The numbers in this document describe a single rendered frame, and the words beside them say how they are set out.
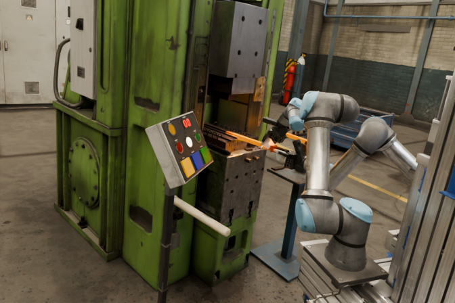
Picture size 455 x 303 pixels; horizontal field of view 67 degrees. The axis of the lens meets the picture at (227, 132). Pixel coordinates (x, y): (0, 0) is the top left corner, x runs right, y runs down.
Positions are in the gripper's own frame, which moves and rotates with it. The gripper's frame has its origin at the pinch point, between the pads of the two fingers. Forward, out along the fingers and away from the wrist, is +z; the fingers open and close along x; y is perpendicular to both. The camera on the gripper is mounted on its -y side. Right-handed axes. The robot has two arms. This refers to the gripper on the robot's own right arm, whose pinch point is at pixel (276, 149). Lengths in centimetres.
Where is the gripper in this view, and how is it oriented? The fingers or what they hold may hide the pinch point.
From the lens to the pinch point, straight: 195.3
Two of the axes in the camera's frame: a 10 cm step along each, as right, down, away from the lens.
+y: -1.0, 9.6, 2.5
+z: -7.2, -2.4, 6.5
